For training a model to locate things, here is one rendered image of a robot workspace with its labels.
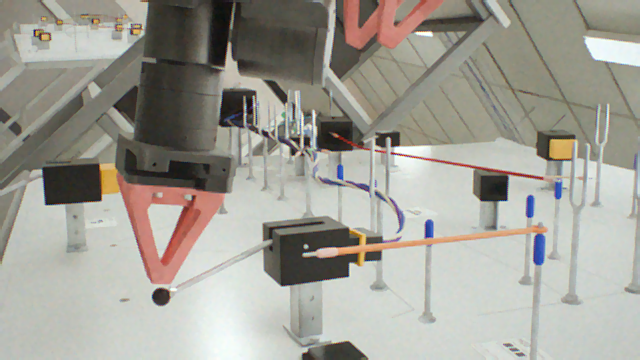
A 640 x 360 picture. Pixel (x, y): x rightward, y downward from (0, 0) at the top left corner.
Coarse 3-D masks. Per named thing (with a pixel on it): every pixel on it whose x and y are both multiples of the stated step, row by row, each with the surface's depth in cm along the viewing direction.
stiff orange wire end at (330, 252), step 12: (516, 228) 47; (528, 228) 48; (540, 228) 47; (408, 240) 45; (420, 240) 45; (432, 240) 45; (444, 240) 46; (456, 240) 46; (324, 252) 43; (336, 252) 43; (348, 252) 44; (360, 252) 44
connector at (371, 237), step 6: (354, 228) 58; (360, 228) 59; (366, 234) 57; (372, 234) 57; (378, 234) 57; (354, 240) 55; (366, 240) 56; (372, 240) 56; (378, 240) 56; (366, 252) 56; (372, 252) 56; (378, 252) 56; (354, 258) 55; (366, 258) 56; (372, 258) 56; (378, 258) 57
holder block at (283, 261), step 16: (272, 224) 55; (288, 224) 55; (304, 224) 55; (320, 224) 55; (336, 224) 55; (288, 240) 52; (304, 240) 53; (320, 240) 53; (336, 240) 54; (272, 256) 54; (288, 256) 52; (336, 256) 54; (272, 272) 54; (288, 272) 53; (304, 272) 53; (320, 272) 54; (336, 272) 54
